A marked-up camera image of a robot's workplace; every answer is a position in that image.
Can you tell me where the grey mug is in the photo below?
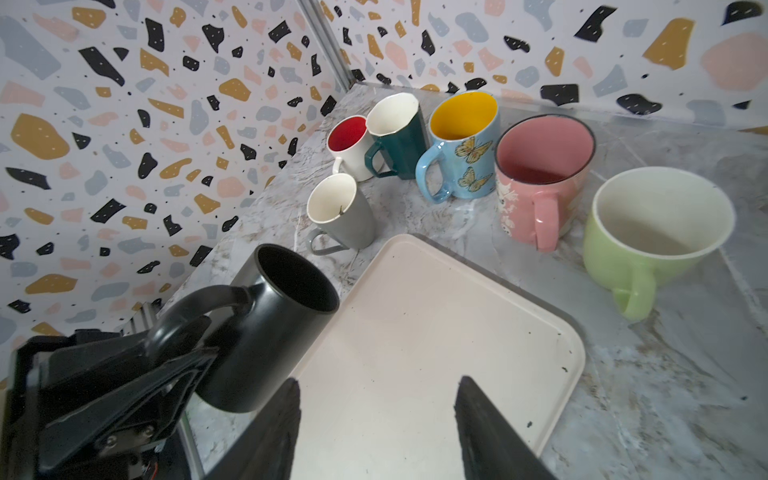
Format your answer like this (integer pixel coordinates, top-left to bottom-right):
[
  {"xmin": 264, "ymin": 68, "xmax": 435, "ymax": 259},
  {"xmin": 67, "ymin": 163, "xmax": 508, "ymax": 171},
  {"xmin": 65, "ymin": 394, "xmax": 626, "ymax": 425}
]
[{"xmin": 306, "ymin": 173, "xmax": 376, "ymax": 256}]

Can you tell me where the light green mug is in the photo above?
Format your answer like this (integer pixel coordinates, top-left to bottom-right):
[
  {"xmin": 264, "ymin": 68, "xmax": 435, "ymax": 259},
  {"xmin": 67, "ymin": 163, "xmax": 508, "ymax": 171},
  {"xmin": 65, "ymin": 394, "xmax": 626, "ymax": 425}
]
[{"xmin": 583, "ymin": 167, "xmax": 737, "ymax": 322}]

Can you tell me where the cream rectangular tray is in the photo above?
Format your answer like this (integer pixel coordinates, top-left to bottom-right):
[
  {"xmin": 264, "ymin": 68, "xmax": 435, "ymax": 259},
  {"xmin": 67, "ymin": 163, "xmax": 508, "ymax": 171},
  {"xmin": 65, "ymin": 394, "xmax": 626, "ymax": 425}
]
[{"xmin": 292, "ymin": 234, "xmax": 585, "ymax": 479}]

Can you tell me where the dark green mug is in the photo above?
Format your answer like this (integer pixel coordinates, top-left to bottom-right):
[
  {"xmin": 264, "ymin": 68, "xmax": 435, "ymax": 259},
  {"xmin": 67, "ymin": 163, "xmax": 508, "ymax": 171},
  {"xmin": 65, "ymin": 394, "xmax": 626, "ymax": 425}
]
[{"xmin": 364, "ymin": 93, "xmax": 428, "ymax": 180}]

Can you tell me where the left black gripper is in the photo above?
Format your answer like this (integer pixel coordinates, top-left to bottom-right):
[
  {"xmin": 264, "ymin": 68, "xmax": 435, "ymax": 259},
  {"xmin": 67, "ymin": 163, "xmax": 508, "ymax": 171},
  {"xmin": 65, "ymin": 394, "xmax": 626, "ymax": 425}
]
[{"xmin": 1, "ymin": 315, "xmax": 217, "ymax": 479}]

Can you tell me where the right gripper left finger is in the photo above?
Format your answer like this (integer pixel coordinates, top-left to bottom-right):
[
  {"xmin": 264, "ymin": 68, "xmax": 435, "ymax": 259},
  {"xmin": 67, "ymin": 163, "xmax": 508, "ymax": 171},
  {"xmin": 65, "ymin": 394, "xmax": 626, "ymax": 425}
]
[{"xmin": 205, "ymin": 378, "xmax": 302, "ymax": 479}]

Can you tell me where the pink patterned mug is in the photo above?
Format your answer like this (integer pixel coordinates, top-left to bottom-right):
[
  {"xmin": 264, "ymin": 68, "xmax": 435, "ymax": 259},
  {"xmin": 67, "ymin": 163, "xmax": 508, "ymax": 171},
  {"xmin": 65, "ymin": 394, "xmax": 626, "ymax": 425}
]
[{"xmin": 495, "ymin": 114, "xmax": 597, "ymax": 252}]

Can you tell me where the black mug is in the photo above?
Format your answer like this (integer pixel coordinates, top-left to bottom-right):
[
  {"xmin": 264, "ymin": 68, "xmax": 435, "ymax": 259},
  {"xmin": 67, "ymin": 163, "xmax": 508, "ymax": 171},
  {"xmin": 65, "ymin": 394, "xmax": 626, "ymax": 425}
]
[{"xmin": 145, "ymin": 243, "xmax": 340, "ymax": 413}]

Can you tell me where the white mug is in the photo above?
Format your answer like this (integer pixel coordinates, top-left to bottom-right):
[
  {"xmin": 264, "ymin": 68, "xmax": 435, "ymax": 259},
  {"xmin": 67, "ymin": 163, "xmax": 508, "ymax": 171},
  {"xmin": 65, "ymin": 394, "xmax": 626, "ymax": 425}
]
[{"xmin": 326, "ymin": 115, "xmax": 374, "ymax": 183}]

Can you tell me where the left aluminium corner post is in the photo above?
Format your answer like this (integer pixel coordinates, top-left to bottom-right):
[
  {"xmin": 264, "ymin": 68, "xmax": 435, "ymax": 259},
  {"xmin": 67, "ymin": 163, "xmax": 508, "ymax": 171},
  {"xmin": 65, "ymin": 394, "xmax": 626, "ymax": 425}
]
[{"xmin": 297, "ymin": 0, "xmax": 356, "ymax": 92}]

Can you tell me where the light blue butterfly mug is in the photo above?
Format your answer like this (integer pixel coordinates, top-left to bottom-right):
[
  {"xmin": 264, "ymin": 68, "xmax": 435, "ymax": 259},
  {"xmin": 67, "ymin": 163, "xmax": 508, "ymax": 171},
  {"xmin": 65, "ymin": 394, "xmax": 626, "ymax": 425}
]
[{"xmin": 416, "ymin": 91, "xmax": 501, "ymax": 204}]

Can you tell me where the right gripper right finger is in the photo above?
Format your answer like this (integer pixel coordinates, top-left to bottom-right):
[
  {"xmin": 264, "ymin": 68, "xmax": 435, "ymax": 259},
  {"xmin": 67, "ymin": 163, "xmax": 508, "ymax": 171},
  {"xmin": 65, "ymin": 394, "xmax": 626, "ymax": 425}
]
[{"xmin": 454, "ymin": 376, "xmax": 555, "ymax": 479}]

